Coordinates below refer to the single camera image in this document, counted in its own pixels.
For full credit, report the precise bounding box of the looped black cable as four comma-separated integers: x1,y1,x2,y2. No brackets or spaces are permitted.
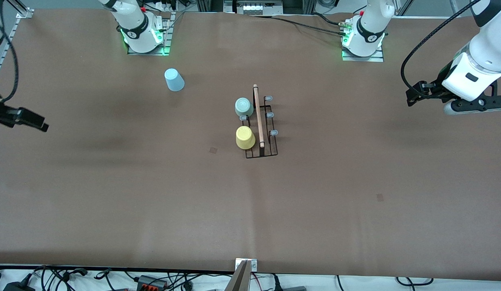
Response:
396,277,433,287

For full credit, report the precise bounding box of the silver bracket plate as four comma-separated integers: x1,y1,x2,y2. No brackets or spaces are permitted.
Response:
235,259,258,272

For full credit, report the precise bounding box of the short black table cable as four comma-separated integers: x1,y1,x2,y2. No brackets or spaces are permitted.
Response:
313,12,344,26

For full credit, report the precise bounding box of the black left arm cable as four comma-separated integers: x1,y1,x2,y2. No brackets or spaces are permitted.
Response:
400,0,482,93

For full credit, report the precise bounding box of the light blue plastic cup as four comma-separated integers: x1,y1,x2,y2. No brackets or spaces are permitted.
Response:
164,68,185,92

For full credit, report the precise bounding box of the black wire cup holder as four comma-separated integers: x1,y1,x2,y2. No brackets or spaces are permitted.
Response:
239,84,279,159

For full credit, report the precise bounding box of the yellow plastic cup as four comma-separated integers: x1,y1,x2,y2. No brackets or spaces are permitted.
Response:
235,125,256,150

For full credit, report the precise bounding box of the grey metal mount post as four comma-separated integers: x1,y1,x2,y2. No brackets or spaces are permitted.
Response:
224,260,253,291

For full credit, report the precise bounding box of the grey equipment box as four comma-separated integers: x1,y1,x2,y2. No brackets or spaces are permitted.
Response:
224,0,284,16

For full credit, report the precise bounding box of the black orange connector box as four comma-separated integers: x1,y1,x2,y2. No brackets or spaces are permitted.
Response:
136,275,169,290

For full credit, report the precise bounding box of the mint green plastic cup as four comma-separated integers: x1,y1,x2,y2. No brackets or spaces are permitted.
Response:
235,97,254,118

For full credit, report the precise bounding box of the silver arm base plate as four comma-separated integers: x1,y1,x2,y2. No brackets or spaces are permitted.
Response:
341,45,385,62
127,12,173,56

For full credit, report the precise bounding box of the long black table cable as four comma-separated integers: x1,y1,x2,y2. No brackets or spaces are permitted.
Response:
250,15,348,38

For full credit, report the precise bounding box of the white power strip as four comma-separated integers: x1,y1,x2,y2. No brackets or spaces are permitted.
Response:
143,0,182,13

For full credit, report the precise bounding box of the black power adapter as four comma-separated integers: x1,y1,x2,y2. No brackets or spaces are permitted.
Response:
3,281,36,291

